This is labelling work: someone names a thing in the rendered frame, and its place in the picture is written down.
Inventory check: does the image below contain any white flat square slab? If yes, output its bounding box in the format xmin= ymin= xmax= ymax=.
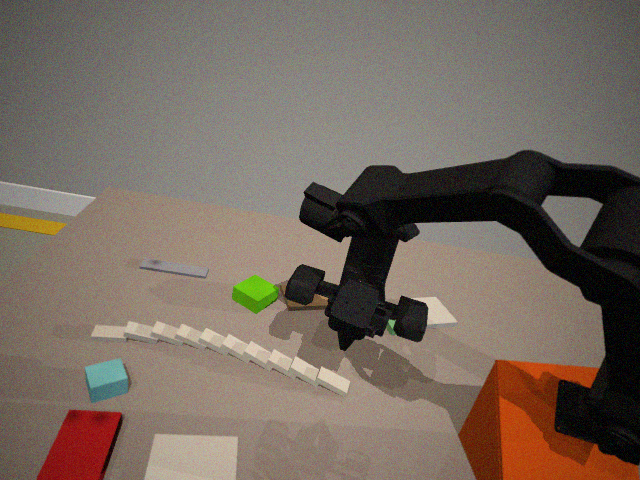
xmin=144 ymin=434 xmax=238 ymax=480

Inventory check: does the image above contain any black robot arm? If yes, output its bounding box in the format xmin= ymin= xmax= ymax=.
xmin=299 ymin=150 xmax=640 ymax=466

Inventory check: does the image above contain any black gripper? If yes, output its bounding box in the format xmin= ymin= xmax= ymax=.
xmin=285 ymin=252 xmax=428 ymax=351

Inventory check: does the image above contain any teal rectangular block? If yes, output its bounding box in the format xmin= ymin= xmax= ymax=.
xmin=85 ymin=359 xmax=128 ymax=403

